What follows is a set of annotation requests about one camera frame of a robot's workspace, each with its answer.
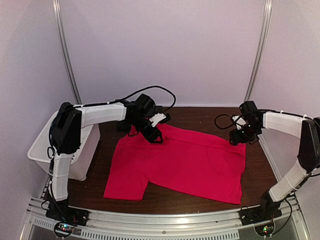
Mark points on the red garment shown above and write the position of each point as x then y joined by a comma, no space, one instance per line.
187,161

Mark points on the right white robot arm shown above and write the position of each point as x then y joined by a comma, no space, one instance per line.
294,137

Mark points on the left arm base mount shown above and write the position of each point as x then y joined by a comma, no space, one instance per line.
62,212

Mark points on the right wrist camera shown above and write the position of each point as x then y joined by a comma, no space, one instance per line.
238,121

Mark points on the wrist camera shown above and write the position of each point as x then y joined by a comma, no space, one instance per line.
159,118
238,121

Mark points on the round circuit board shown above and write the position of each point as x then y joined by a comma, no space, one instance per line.
63,229
264,230

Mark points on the aluminium frame post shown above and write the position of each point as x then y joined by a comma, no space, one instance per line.
65,51
263,36

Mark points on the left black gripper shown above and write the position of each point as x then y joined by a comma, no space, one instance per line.
154,134

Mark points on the right round circuit board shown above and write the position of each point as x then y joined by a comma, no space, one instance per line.
264,230

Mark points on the right aluminium frame post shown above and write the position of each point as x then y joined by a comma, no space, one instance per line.
263,36

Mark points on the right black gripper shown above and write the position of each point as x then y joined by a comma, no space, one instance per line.
236,139

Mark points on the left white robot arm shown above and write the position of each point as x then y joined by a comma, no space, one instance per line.
65,133

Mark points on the front aluminium rail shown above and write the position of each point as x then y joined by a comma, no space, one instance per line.
105,225

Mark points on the dark pinstriped shirt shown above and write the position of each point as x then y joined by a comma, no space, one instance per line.
124,125

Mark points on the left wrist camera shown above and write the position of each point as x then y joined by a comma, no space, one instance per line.
159,118

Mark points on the left aluminium frame post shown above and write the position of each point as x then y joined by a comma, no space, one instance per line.
65,51

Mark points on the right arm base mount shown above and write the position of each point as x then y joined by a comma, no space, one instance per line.
266,210

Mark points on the left round circuit board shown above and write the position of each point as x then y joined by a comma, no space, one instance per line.
63,229

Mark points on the white plastic laundry bin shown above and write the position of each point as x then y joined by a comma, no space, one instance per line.
81,159

